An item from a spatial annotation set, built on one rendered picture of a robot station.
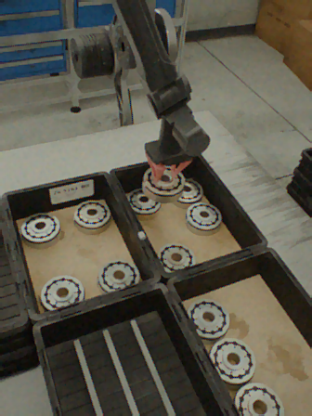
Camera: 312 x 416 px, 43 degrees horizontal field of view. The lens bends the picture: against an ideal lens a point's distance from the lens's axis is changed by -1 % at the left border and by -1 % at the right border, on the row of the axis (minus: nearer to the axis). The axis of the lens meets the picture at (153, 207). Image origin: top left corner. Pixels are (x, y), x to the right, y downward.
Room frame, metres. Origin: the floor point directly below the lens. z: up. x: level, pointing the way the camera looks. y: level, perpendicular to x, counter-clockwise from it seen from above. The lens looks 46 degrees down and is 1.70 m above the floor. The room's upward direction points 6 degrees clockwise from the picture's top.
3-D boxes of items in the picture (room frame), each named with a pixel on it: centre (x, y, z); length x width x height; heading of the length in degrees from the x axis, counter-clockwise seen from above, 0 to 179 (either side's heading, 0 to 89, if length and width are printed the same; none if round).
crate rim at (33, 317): (0.62, 0.18, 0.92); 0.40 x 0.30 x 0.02; 28
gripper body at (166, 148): (0.72, -0.02, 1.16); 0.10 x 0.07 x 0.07; 123
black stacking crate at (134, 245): (0.62, 0.18, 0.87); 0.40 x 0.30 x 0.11; 28
